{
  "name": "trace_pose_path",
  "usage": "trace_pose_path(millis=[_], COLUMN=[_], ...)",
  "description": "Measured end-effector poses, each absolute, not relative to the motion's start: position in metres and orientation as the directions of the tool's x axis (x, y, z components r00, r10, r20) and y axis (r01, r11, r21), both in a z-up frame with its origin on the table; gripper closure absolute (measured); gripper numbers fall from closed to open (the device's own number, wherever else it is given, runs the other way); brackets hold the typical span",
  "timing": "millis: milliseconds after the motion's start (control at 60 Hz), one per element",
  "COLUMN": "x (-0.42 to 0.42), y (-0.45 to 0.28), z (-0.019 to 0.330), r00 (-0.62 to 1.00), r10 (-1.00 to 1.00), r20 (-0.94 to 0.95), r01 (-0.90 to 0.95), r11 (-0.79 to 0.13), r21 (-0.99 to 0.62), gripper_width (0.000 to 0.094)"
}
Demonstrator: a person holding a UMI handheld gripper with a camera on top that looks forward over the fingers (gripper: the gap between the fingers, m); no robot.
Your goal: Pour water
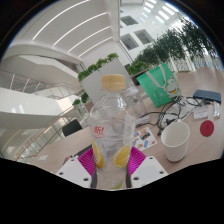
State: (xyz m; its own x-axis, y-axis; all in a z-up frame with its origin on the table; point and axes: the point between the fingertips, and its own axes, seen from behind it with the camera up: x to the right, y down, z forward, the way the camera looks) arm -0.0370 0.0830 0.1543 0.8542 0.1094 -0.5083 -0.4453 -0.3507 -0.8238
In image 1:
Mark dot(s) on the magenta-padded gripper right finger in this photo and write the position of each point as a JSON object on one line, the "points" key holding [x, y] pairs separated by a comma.
{"points": [[146, 170]]}

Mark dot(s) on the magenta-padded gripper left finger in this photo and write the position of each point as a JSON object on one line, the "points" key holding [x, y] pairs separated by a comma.
{"points": [[74, 171]]}

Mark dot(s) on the clear lemon drink bottle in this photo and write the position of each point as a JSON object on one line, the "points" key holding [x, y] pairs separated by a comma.
{"points": [[112, 133]]}

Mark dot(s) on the colourful sticker sheet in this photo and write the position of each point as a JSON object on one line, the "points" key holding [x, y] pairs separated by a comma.
{"points": [[145, 139]]}

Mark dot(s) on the white paper cup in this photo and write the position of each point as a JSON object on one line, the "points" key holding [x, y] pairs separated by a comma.
{"points": [[175, 141]]}

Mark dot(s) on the black chair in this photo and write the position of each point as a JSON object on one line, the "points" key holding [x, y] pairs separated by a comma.
{"points": [[72, 127]]}

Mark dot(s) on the clear bottle with white cap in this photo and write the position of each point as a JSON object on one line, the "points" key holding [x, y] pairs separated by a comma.
{"points": [[137, 101]]}

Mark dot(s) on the small potted green plant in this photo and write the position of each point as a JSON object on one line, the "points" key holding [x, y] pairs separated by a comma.
{"points": [[82, 99]]}

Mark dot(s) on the flat round red coaster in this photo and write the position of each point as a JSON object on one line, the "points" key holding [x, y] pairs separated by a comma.
{"points": [[207, 128]]}

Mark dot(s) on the green tote bag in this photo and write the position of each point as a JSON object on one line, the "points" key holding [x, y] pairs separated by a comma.
{"points": [[156, 88]]}

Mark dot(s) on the white cabinet with plants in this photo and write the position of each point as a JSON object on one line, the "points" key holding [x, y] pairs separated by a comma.
{"points": [[96, 80]]}

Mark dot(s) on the dark blue keyboard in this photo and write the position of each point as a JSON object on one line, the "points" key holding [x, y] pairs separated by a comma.
{"points": [[207, 96]]}

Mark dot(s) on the row of green plants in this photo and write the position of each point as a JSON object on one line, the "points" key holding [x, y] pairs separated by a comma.
{"points": [[173, 43]]}

